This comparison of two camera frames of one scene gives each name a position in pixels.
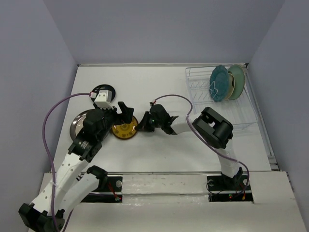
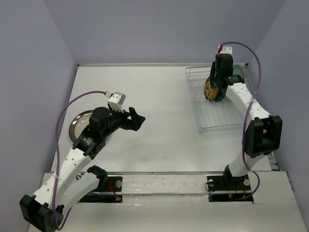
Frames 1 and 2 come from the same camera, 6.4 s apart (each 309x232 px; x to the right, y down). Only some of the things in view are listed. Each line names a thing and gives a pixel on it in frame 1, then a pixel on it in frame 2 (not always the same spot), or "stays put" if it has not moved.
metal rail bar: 164,172 stays put
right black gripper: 144,125 to 215,71
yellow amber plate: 126,131 to 211,92
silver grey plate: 77,124 stays put
